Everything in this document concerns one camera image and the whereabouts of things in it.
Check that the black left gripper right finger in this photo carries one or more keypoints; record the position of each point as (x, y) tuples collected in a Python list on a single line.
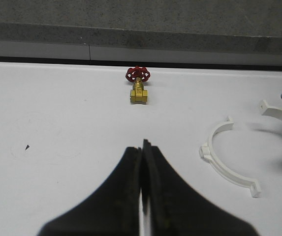
[(176, 209)]

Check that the grey stone counter ledge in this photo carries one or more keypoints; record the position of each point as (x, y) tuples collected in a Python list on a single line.
[(176, 31)]

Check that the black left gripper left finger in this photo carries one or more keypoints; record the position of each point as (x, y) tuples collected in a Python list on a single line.
[(111, 210)]

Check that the white half pipe clamp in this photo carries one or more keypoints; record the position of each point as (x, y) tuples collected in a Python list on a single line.
[(208, 154)]

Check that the brass valve red handwheel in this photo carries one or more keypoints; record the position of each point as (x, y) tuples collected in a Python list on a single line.
[(137, 76)]

